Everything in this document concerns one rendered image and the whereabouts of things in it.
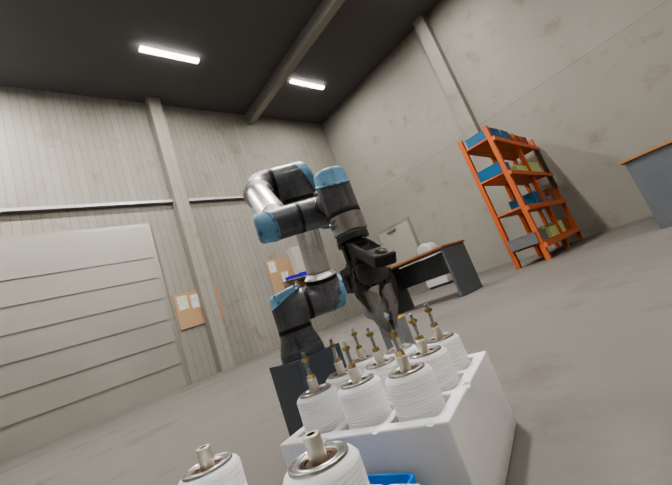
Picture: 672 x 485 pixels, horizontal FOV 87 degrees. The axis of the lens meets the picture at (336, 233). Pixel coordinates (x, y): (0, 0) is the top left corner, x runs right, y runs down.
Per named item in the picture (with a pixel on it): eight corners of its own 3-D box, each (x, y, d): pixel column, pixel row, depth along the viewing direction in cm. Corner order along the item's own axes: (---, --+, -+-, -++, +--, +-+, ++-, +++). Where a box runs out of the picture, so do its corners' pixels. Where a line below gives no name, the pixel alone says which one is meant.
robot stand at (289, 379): (296, 460, 113) (268, 368, 119) (337, 432, 126) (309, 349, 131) (329, 466, 101) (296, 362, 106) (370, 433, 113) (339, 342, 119)
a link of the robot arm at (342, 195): (339, 176, 84) (347, 159, 76) (356, 218, 82) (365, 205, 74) (308, 184, 82) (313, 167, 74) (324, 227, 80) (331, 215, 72)
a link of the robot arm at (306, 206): (293, 210, 91) (297, 194, 81) (333, 199, 94) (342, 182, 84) (303, 238, 90) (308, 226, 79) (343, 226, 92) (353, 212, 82)
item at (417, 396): (429, 455, 72) (396, 366, 75) (475, 452, 66) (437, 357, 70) (410, 484, 64) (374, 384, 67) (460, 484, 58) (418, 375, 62)
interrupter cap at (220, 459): (172, 484, 53) (171, 479, 53) (215, 456, 59) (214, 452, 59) (200, 484, 49) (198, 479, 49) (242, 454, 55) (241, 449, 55)
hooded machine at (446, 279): (459, 279, 920) (441, 237, 943) (449, 284, 882) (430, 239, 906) (439, 286, 967) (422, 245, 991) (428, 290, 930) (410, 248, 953)
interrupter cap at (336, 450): (276, 482, 41) (274, 476, 41) (316, 447, 47) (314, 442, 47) (324, 481, 37) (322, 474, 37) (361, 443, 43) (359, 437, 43)
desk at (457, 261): (463, 296, 437) (441, 245, 450) (388, 318, 525) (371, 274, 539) (484, 285, 483) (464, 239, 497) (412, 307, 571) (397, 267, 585)
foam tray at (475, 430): (305, 535, 72) (278, 444, 76) (383, 439, 105) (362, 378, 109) (495, 542, 53) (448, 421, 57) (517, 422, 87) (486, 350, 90)
